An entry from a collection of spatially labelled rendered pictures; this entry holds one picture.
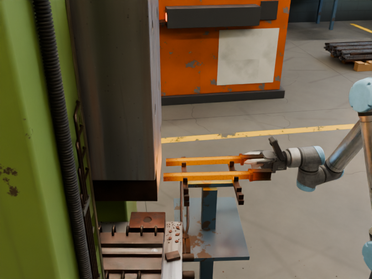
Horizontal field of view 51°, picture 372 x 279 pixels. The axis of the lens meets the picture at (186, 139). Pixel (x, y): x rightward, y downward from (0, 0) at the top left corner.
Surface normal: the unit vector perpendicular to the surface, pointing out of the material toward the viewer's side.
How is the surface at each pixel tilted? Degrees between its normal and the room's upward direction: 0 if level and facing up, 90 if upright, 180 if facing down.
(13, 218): 90
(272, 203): 0
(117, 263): 0
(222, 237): 0
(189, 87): 90
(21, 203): 90
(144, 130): 90
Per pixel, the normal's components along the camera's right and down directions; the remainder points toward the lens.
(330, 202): 0.00, -0.88
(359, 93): -0.92, 0.07
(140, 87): 0.00, 0.47
